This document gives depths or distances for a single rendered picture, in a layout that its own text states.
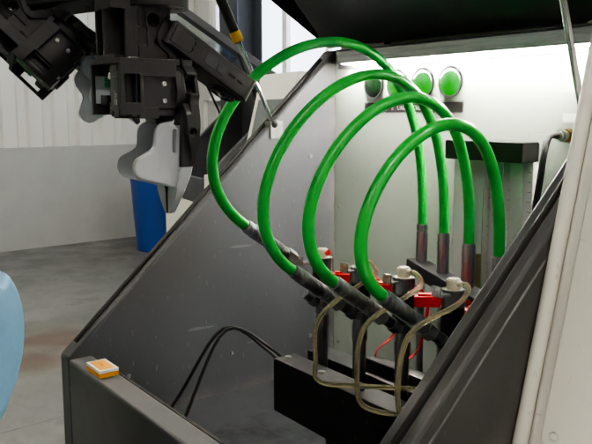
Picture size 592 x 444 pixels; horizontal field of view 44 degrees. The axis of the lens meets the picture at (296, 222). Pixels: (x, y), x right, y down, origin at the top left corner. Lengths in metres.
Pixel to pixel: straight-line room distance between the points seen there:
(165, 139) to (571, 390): 0.46
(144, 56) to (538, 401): 0.52
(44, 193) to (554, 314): 7.19
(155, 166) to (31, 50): 0.22
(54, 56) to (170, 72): 0.20
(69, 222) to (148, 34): 7.21
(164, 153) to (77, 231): 7.25
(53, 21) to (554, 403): 0.67
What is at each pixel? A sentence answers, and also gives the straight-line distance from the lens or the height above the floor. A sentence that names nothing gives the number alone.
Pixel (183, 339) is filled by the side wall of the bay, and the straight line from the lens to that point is 1.31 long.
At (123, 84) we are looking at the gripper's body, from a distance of 0.70.
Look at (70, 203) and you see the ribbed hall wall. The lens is 7.91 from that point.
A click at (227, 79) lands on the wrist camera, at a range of 0.77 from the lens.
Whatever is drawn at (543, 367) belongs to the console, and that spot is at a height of 1.08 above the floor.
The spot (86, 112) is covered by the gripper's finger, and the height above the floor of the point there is 1.33.
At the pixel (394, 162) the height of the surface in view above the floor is 1.28.
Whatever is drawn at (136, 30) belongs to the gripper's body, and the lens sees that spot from 0.73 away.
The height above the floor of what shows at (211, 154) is 1.28.
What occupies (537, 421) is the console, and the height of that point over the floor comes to 1.02.
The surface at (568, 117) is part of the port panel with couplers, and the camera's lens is 1.10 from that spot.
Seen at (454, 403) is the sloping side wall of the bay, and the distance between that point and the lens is 0.74.
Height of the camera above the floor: 1.33
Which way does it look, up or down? 8 degrees down
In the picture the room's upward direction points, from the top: straight up
